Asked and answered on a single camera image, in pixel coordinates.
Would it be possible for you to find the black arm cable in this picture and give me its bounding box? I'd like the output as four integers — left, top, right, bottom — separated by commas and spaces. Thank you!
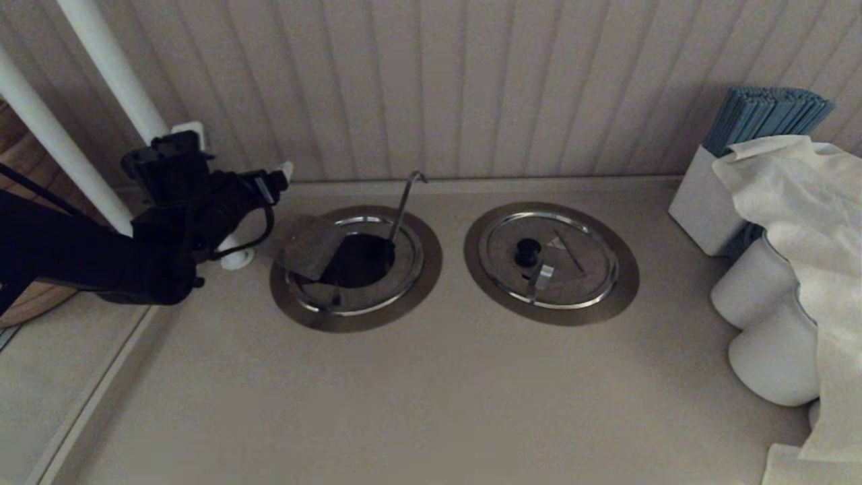
0, 162, 275, 262

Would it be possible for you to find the steel lid with black knob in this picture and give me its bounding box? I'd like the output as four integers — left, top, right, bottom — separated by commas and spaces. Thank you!
478, 212, 620, 311

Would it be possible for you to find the white pole with round foot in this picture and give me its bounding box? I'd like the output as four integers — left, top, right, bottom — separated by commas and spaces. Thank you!
57, 0, 257, 271

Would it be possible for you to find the white folded napkin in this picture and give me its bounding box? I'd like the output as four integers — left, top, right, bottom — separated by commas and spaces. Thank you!
761, 443, 862, 485

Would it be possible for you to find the bundle of blue straws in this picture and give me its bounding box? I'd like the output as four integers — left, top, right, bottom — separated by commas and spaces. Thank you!
702, 86, 836, 159

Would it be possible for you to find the round wooden table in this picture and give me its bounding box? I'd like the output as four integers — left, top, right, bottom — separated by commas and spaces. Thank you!
0, 98, 135, 329

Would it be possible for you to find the plain white pole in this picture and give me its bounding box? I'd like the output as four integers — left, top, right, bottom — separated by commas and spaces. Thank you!
0, 47, 135, 236

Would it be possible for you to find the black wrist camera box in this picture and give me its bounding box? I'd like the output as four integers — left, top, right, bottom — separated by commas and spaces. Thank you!
121, 121, 216, 206

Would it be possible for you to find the white cylindrical jar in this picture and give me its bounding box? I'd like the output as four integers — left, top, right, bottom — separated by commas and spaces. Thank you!
710, 236, 800, 329
727, 290, 821, 408

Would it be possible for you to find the white cloth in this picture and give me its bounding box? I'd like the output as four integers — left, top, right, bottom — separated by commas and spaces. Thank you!
712, 135, 862, 463

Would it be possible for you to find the white square holder box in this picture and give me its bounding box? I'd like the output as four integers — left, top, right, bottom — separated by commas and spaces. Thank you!
668, 145, 750, 257

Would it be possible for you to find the hinged steel pot lid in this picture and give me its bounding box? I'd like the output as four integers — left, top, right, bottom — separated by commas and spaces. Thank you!
279, 214, 425, 316

